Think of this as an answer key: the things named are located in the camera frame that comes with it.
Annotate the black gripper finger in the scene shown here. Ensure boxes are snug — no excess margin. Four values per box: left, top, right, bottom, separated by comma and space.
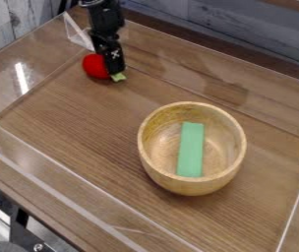
88, 31, 127, 77

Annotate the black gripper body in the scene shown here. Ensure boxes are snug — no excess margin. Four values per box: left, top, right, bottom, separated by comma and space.
79, 0, 124, 34

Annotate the red plush strawberry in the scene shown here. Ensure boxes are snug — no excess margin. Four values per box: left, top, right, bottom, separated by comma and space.
83, 53, 125, 82

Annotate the light wooden bowl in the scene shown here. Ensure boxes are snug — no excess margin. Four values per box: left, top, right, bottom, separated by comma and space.
137, 101, 247, 196

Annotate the green rectangular block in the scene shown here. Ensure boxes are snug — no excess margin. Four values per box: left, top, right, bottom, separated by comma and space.
176, 122, 204, 177

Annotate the clear acrylic corner bracket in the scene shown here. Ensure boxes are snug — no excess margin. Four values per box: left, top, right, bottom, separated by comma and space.
63, 12, 95, 52

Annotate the clear acrylic tray wall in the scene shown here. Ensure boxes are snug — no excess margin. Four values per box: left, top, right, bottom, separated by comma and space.
0, 126, 202, 252

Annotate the black metal table frame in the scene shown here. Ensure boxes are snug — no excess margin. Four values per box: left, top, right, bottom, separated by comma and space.
9, 208, 56, 252

